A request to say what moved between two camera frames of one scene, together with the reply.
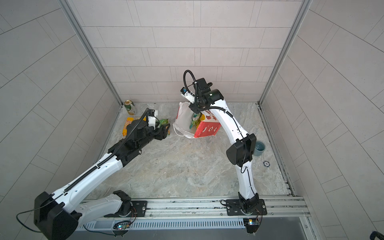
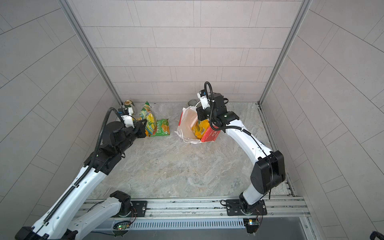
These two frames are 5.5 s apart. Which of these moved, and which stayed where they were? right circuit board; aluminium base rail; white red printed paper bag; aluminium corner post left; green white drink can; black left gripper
Moved: black left gripper; white red printed paper bag
Stayed: green white drink can; aluminium corner post left; right circuit board; aluminium base rail
